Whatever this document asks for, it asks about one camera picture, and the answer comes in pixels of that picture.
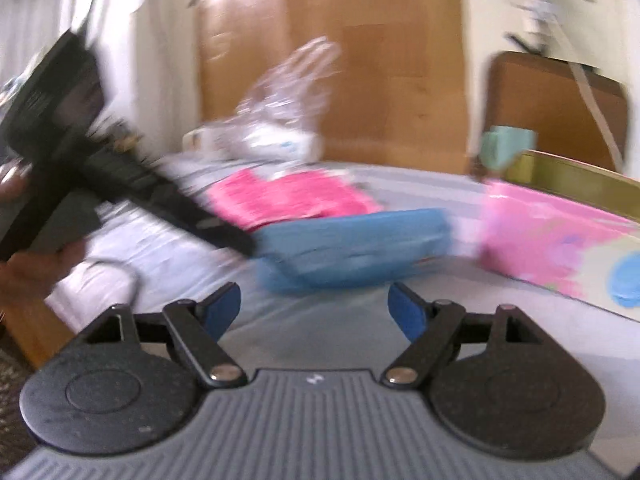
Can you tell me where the pink knitted cloth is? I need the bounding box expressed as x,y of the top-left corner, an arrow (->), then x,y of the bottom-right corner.
207,167 -> 383,233

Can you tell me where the pink tin box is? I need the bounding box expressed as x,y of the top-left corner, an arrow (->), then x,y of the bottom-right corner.
477,150 -> 640,323

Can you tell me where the blue plastic case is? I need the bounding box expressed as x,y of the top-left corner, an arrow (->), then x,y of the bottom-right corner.
255,207 -> 451,296

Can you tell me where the white plastic bottle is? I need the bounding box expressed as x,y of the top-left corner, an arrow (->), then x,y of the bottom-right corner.
182,127 -> 323,161

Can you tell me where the white cable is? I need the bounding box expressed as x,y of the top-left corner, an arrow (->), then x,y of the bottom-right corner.
547,15 -> 626,166

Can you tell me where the person's left hand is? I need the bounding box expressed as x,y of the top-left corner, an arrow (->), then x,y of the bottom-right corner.
0,160 -> 88,308

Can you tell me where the wooden board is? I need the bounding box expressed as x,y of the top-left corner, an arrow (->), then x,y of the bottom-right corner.
195,0 -> 471,176

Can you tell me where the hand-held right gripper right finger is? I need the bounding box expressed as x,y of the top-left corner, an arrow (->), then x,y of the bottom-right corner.
382,281 -> 546,390

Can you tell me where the green mug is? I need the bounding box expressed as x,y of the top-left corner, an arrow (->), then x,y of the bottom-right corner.
480,127 -> 538,171

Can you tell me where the clear plastic bag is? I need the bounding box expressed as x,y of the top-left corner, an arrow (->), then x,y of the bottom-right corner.
235,37 -> 341,146

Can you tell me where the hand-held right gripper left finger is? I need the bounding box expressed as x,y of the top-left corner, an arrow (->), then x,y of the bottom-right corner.
87,282 -> 248,388

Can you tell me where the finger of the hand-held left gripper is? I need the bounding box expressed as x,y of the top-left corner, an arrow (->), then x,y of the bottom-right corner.
82,147 -> 261,261

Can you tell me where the brown woven chair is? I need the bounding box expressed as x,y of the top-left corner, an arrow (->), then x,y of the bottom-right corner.
467,50 -> 631,181

